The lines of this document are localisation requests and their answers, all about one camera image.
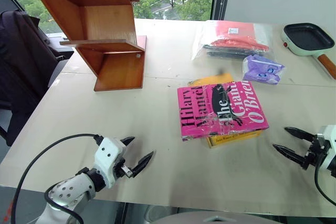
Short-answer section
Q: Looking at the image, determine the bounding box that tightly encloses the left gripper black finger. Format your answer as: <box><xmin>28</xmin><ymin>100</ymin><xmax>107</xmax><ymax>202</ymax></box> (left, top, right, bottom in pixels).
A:
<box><xmin>119</xmin><ymin>136</ymin><xmax>136</xmax><ymax>146</ymax></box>
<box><xmin>131</xmin><ymin>151</ymin><xmax>155</xmax><ymax>178</ymax></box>

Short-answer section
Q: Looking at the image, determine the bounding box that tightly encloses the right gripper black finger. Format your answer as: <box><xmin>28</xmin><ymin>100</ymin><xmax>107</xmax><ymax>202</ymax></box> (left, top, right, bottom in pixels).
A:
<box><xmin>272</xmin><ymin>144</ymin><xmax>307</xmax><ymax>166</ymax></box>
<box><xmin>284</xmin><ymin>127</ymin><xmax>315</xmax><ymax>143</ymax></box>

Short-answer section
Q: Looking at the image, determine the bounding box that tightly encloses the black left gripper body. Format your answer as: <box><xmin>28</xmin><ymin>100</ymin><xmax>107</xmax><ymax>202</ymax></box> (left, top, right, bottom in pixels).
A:
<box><xmin>114</xmin><ymin>155</ymin><xmax>134</xmax><ymax>179</ymax></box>

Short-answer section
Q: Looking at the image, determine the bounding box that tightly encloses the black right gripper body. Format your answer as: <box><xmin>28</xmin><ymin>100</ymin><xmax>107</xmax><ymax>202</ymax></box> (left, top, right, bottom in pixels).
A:
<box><xmin>301</xmin><ymin>135</ymin><xmax>328</xmax><ymax>171</ymax></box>

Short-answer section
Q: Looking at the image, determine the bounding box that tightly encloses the pink paperback book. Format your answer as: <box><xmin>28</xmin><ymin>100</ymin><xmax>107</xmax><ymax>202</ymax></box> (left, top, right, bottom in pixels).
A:
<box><xmin>176</xmin><ymin>79</ymin><xmax>271</xmax><ymax>142</ymax></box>

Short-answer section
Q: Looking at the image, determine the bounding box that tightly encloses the yellow book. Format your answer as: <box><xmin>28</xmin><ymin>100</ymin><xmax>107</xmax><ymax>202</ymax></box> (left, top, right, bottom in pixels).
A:
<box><xmin>187</xmin><ymin>73</ymin><xmax>264</xmax><ymax>150</ymax></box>

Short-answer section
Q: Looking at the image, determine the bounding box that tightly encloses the wooden shelf unit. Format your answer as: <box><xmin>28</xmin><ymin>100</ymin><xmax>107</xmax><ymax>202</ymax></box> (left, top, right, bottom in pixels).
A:
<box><xmin>20</xmin><ymin>0</ymin><xmax>148</xmax><ymax>92</ymax></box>

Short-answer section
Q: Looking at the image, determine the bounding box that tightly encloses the purple plastic packet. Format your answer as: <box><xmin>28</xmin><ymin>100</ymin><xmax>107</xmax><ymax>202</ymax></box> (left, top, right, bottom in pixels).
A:
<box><xmin>241</xmin><ymin>54</ymin><xmax>287</xmax><ymax>87</ymax></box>

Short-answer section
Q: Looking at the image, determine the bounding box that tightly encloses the mint electric frying pan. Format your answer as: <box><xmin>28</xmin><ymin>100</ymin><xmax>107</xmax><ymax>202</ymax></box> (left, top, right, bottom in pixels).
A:
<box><xmin>281</xmin><ymin>23</ymin><xmax>336</xmax><ymax>81</ymax></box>

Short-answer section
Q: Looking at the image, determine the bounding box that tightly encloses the plastic bag with red cloth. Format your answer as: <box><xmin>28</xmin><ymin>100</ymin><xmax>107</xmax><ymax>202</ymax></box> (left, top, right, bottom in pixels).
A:
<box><xmin>191</xmin><ymin>19</ymin><xmax>274</xmax><ymax>62</ymax></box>

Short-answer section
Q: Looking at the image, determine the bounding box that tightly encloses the black chair with jacket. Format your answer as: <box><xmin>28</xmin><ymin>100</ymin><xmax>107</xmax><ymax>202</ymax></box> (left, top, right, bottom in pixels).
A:
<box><xmin>0</xmin><ymin>9</ymin><xmax>76</xmax><ymax>147</ymax></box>

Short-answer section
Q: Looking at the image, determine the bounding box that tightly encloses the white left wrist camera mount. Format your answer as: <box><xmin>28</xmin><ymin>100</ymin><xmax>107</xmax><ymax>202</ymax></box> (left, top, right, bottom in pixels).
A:
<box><xmin>93</xmin><ymin>137</ymin><xmax>127</xmax><ymax>189</ymax></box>

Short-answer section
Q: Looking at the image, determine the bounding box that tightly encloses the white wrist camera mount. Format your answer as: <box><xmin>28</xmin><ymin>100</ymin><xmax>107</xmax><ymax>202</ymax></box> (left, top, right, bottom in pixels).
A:
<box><xmin>316</xmin><ymin>125</ymin><xmax>336</xmax><ymax>172</ymax></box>
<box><xmin>93</xmin><ymin>137</ymin><xmax>127</xmax><ymax>189</ymax></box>

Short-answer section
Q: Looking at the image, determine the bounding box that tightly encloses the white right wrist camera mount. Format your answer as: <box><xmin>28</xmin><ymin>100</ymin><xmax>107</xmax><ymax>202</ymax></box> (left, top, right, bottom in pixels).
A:
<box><xmin>316</xmin><ymin>125</ymin><xmax>336</xmax><ymax>172</ymax></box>

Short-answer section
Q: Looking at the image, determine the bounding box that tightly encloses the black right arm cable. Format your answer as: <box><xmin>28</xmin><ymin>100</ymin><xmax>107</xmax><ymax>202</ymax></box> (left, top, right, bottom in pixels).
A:
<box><xmin>313</xmin><ymin>153</ymin><xmax>336</xmax><ymax>206</ymax></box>

